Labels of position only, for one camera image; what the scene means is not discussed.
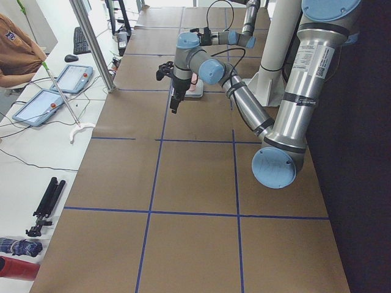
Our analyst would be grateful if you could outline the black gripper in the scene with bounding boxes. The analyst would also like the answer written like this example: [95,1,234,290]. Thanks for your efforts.
[170,76,191,114]

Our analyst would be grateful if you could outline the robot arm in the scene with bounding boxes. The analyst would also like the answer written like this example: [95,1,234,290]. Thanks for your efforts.
[190,0,261,49]
[167,1,362,189]

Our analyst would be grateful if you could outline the digital kitchen scale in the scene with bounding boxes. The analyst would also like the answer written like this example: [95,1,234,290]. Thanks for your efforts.
[185,80,203,99]

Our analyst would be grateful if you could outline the grabber stick white hook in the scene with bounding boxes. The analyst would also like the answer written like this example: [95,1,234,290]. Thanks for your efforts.
[42,62,95,144]

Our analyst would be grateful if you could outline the far teach pendant tablet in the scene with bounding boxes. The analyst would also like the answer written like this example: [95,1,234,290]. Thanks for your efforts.
[56,65,93,94]

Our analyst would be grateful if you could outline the teach pendant tablet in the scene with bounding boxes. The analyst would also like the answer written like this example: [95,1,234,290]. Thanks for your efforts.
[56,65,93,94]
[12,90,64,126]

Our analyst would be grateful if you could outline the black keyboard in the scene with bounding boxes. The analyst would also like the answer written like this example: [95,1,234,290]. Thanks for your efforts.
[73,27,90,55]

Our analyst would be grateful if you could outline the black computer mouse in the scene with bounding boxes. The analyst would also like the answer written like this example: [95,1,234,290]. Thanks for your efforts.
[64,54,79,63]

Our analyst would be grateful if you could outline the near teach pendant tablet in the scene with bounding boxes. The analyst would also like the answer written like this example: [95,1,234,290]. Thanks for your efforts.
[12,90,64,126]

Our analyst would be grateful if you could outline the black folded tripod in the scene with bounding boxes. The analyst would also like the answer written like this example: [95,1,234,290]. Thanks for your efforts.
[26,177,66,237]

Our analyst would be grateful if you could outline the seated person orange shirt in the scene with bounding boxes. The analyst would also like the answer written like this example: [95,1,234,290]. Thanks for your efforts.
[1,14,46,88]

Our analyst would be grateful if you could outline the blue folded umbrella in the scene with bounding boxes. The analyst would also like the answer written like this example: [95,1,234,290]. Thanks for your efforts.
[1,237,43,257]

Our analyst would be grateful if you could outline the red cylinder bottle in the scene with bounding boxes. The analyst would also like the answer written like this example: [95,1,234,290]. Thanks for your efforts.
[1,256,40,281]

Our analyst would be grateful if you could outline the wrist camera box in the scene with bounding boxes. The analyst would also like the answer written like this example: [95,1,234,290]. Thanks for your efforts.
[156,61,174,81]

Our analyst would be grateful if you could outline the aluminium frame post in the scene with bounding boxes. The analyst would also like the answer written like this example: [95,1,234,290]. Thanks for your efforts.
[70,0,115,93]

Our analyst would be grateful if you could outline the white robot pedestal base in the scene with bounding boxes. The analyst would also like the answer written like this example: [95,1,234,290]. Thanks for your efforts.
[245,0,301,107]

